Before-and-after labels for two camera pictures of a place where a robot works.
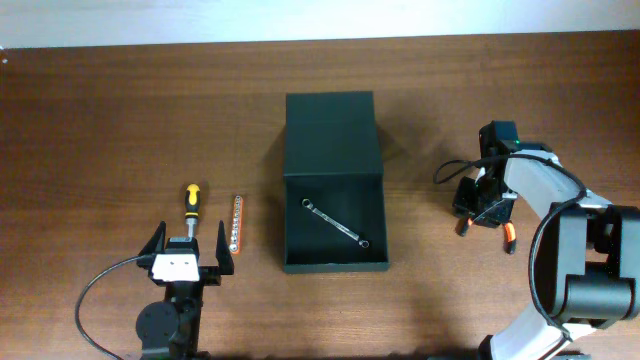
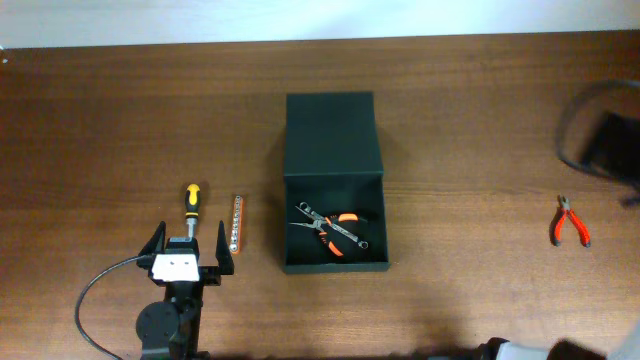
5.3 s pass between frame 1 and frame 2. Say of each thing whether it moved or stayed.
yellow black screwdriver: stayed
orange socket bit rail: stayed
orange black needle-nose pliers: moved
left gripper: stayed
